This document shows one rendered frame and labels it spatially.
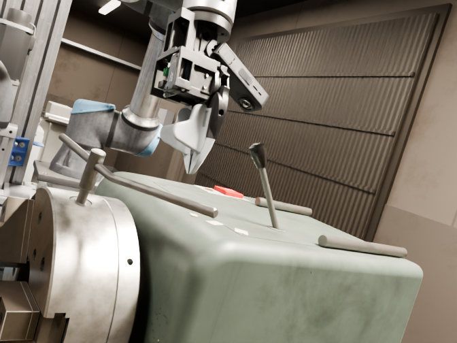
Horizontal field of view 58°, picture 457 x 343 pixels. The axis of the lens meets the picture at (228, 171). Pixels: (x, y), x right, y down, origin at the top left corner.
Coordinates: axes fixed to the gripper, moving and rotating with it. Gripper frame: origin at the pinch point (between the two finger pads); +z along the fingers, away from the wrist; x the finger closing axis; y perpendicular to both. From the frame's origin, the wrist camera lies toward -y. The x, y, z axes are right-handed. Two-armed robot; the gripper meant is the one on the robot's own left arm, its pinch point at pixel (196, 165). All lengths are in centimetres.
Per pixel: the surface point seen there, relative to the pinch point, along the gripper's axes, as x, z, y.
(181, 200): 4.2, 5.3, 3.8
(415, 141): -106, -73, -242
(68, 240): -9.7, 12.6, 12.2
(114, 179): -7.9, 3.4, 8.1
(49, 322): -7.8, 22.8, 13.0
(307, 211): -31, 0, -57
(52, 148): -727, -86, -144
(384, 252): -1.2, 7.8, -49.2
